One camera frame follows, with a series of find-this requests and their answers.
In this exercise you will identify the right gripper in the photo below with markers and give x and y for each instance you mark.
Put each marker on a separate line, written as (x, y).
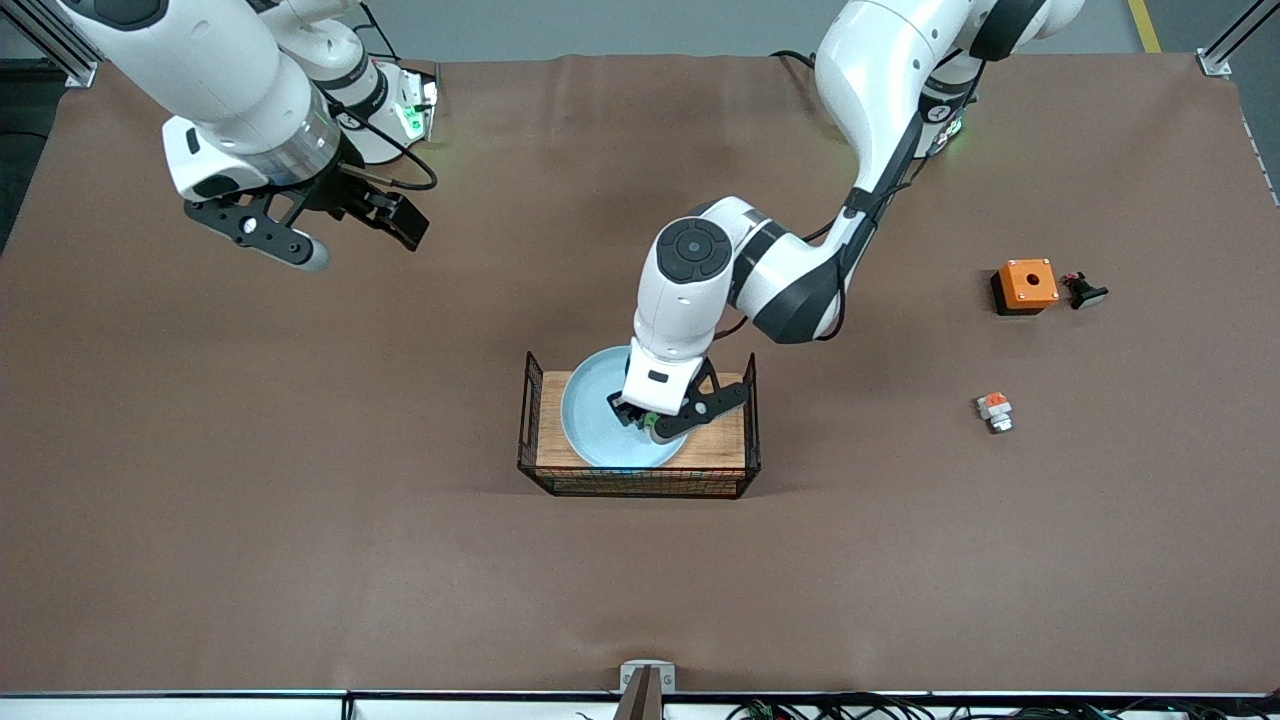
(338, 189)

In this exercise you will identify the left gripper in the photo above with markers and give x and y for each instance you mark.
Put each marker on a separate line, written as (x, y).
(631, 411)

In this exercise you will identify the small green white part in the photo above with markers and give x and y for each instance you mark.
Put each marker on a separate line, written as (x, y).
(651, 419)

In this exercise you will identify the light blue plate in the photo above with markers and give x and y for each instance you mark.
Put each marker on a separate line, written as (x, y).
(590, 410)

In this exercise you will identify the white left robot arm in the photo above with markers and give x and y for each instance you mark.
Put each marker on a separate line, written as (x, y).
(880, 70)

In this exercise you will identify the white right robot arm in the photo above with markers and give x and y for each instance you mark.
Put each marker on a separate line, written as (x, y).
(220, 70)

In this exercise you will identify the black push button white cap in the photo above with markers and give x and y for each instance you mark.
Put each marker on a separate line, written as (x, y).
(1087, 294)

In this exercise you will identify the wooden board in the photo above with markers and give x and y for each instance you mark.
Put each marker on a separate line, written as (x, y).
(725, 445)

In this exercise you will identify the aluminium frame profile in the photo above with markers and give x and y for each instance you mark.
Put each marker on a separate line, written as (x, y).
(1235, 40)
(55, 45)

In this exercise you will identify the white switch with orange block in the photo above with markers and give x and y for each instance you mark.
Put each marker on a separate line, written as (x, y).
(995, 410)

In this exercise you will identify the orange button enclosure box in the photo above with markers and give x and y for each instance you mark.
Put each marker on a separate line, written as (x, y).
(1028, 283)

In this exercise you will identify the white table edge rail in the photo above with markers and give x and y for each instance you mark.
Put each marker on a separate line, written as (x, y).
(200, 705)

